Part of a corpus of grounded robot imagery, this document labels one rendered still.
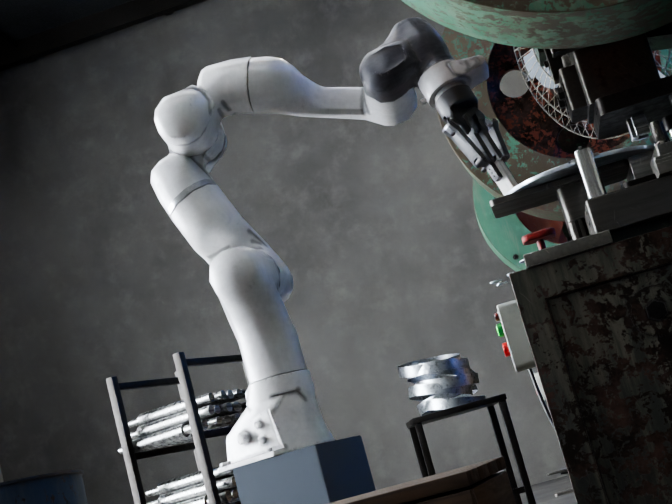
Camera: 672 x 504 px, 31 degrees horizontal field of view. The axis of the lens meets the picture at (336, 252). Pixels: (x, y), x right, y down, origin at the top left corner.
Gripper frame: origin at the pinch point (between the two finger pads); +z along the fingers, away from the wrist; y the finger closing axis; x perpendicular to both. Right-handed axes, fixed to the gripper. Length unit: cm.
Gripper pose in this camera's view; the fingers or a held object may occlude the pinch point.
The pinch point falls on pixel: (504, 179)
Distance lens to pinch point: 221.1
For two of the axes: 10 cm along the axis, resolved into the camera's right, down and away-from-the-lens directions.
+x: 4.4, -5.9, -6.8
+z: 4.3, 8.0, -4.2
